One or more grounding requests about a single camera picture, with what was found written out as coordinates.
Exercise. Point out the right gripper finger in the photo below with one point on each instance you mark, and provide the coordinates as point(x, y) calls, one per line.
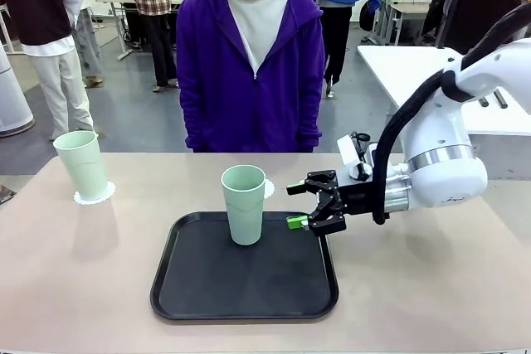
point(319, 182)
point(327, 217)

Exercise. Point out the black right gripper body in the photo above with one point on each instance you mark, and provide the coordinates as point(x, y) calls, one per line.
point(357, 198)

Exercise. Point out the white scalloped paper coaster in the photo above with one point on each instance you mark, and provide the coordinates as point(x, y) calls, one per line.
point(270, 189)
point(108, 193)

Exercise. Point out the mint green plastic cup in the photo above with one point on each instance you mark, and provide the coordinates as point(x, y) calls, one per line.
point(245, 221)
point(83, 167)

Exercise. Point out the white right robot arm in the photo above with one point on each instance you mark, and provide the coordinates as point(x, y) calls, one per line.
point(448, 163)

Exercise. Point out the person's left forearm purple sleeve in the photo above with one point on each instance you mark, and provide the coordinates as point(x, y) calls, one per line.
point(309, 122)

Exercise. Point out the person's right forearm purple sleeve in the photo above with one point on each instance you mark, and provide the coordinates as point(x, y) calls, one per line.
point(191, 122)

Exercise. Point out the white cylindrical air purifier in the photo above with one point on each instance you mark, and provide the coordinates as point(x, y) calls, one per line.
point(10, 101)

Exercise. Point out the black plastic serving tray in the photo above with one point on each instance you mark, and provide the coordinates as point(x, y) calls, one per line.
point(249, 287)

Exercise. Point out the white side table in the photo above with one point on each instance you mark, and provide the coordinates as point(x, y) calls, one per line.
point(390, 68)

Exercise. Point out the plain black metal rod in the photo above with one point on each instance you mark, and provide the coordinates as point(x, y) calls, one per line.
point(484, 102)

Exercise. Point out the person in purple hoodie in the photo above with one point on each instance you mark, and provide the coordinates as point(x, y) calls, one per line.
point(207, 59)

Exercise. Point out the small black clamp piece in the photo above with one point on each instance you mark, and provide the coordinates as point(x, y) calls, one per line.
point(451, 59)

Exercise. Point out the black hanging bag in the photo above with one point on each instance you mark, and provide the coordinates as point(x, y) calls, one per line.
point(367, 16)

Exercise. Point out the black rod with clamp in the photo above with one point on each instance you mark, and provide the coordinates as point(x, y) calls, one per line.
point(500, 100)

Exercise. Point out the person in grey trousers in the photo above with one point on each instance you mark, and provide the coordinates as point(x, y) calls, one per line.
point(87, 35)

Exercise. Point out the person in black tee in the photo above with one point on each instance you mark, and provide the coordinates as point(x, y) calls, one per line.
point(37, 6)

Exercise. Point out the grey framed background desk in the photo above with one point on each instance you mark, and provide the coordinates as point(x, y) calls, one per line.
point(408, 8)

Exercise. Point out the person in black coat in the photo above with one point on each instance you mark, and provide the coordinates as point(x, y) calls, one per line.
point(477, 1)

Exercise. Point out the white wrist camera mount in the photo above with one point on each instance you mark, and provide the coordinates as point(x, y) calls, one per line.
point(347, 151)

